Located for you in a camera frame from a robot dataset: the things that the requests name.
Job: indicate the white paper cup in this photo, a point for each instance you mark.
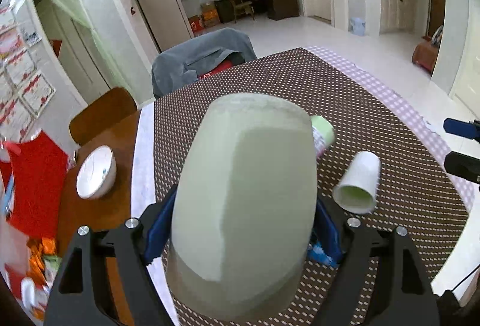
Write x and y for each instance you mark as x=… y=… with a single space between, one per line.
x=356 y=192

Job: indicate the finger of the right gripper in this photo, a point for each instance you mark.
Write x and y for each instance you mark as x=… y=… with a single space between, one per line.
x=467 y=130
x=462 y=166

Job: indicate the blue water bottle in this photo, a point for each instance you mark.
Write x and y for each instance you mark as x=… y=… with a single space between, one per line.
x=357 y=26

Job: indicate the pale green cup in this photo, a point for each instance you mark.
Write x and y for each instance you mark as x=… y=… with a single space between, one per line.
x=244 y=209

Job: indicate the white refrigerator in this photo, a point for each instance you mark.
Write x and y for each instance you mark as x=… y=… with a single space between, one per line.
x=167 y=21

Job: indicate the pink green canister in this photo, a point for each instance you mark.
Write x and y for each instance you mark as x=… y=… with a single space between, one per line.
x=323 y=134

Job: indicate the grey covered chair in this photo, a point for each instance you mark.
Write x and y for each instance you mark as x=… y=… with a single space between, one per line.
x=184 y=63

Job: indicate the pink checkered tablecloth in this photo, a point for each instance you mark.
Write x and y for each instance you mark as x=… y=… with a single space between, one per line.
x=408 y=111

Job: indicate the brown wooden chair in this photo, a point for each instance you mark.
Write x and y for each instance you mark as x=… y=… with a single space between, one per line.
x=103 y=113

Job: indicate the red tote bag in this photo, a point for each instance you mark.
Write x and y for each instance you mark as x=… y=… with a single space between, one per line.
x=39 y=167

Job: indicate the white ceramic bowl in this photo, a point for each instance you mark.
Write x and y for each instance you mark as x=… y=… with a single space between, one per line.
x=97 y=173

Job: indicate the wooden desk chair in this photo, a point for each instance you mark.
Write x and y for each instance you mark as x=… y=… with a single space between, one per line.
x=242 y=8

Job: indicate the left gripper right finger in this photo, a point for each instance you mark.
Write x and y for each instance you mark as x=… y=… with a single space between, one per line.
x=401 y=294

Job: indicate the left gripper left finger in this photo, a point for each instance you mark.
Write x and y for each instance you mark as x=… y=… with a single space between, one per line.
x=104 y=273

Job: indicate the brown polka dot tablecloth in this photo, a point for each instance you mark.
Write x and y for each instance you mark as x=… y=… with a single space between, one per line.
x=414 y=191

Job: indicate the dark wooden desk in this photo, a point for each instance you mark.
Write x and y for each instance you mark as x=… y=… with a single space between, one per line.
x=276 y=9

